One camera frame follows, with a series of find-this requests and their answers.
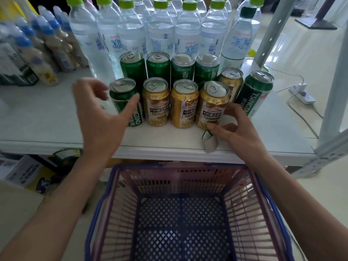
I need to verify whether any person's left hand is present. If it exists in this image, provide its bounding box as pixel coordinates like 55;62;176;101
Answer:
72;78;141;159

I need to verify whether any person's right hand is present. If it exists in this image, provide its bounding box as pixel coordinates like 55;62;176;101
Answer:
206;102;269;167

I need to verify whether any gold beverage can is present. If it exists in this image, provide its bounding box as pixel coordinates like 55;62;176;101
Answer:
142;77;171;127
170;79;200;129
196;81;230;131
217;67;244;104

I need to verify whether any person's left forearm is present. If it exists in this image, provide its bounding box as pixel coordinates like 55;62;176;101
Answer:
0;153;116;261

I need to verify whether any person's right forearm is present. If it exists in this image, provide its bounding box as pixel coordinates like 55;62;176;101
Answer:
250;158;348;261

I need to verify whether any green can white lettering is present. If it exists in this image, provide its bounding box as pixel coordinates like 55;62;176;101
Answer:
109;78;144;127
234;71;274;119

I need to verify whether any white and green paper tag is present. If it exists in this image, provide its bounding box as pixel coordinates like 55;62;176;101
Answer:
201;130;219;154

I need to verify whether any green beverage can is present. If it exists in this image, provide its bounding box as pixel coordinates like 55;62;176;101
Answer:
146;51;171;82
194;53;221;89
120;51;147;88
171;53;196;85

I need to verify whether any dark green package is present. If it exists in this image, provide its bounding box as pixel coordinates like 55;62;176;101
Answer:
49;148;85;174

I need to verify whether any group of light-green-capped water bottles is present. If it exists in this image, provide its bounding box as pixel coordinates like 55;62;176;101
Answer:
65;0;265;79

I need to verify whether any dark-green-capped clear water bottle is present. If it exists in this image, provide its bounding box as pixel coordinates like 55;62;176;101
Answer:
217;7;257;75

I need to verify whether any white power strip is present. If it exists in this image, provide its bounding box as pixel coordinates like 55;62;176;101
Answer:
289;85;316;105

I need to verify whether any row of blue-capped cream bottles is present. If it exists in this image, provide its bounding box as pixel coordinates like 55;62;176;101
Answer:
15;5;90;87

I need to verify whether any purple and blue shopping basket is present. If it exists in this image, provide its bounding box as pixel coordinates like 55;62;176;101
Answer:
84;163;295;261

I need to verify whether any blue and yellow package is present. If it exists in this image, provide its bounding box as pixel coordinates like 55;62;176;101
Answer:
33;171;58;195

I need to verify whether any white metal shelf rack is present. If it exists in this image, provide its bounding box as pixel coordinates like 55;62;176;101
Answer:
0;0;348;180

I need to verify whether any white printed cardboard box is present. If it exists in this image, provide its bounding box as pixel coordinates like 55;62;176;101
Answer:
0;153;44;188

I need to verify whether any dark wrapped bottle pack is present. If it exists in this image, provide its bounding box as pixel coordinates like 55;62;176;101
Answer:
0;20;39;86

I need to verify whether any black monitor stand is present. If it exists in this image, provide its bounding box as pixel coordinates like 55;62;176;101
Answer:
295;0;346;30

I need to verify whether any white adapter cable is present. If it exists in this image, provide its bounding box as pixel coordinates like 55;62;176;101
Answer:
265;66;305;84

